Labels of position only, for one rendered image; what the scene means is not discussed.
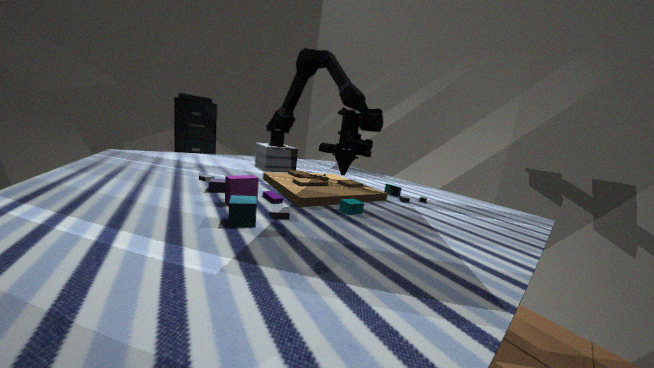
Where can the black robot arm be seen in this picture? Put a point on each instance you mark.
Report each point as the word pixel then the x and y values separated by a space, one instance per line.
pixel 308 62

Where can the tan wooden puzzle board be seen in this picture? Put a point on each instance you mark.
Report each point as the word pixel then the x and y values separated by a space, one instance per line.
pixel 316 189

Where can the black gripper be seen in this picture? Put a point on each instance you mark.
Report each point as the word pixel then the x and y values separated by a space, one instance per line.
pixel 344 157

